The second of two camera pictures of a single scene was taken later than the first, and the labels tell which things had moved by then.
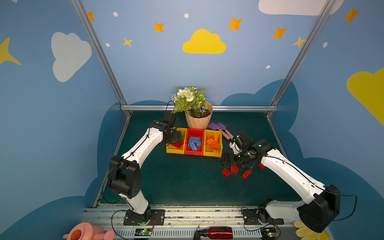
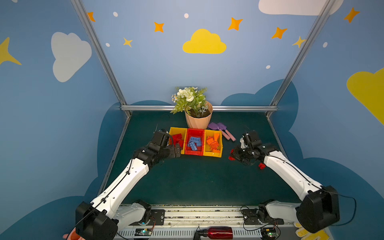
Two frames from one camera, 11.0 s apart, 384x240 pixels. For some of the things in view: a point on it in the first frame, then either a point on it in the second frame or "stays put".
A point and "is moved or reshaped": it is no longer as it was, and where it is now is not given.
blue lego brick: x=196 y=139 stays put
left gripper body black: x=174 y=136 -> x=173 y=150
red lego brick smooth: x=234 y=169 is moved or reshaped
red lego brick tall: x=261 y=166 stays put
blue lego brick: x=193 y=146 stays put
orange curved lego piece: x=216 y=135 stays put
